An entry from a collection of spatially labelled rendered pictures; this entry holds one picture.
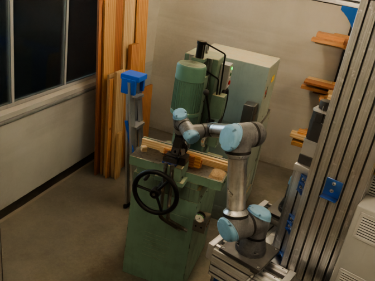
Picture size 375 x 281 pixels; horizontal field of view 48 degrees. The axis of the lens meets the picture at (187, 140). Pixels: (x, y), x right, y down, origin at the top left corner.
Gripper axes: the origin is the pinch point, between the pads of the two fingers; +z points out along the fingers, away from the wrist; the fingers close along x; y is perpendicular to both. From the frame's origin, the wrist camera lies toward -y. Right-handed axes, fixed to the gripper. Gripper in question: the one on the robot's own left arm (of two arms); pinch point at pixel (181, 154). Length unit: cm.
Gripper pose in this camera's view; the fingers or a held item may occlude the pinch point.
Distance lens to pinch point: 246.3
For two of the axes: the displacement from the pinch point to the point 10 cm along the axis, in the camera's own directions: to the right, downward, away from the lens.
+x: -9.4, -2.6, 2.3
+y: 3.5, -7.5, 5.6
